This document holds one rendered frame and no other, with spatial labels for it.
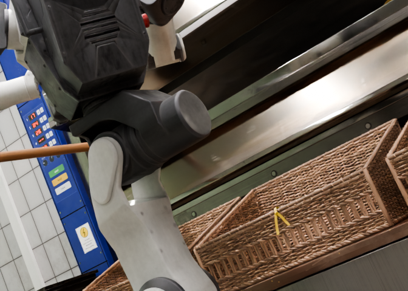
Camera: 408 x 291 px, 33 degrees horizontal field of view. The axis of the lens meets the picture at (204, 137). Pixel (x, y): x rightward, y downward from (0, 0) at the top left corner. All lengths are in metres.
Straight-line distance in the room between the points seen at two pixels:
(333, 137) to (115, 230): 0.96
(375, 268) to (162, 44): 0.78
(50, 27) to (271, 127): 1.08
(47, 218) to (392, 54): 1.58
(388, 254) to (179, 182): 1.08
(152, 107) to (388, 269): 0.66
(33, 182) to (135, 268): 1.56
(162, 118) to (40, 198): 1.63
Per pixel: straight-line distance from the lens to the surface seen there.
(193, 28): 2.34
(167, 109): 1.44
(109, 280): 2.58
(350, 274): 1.72
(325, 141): 2.28
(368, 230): 1.74
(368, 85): 2.21
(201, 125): 1.46
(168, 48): 1.88
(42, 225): 3.04
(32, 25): 1.58
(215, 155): 2.48
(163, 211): 1.57
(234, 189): 2.45
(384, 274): 1.69
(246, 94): 2.40
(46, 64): 1.55
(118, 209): 1.51
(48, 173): 2.94
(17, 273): 3.20
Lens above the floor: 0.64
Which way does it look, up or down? 11 degrees up
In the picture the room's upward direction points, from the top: 24 degrees counter-clockwise
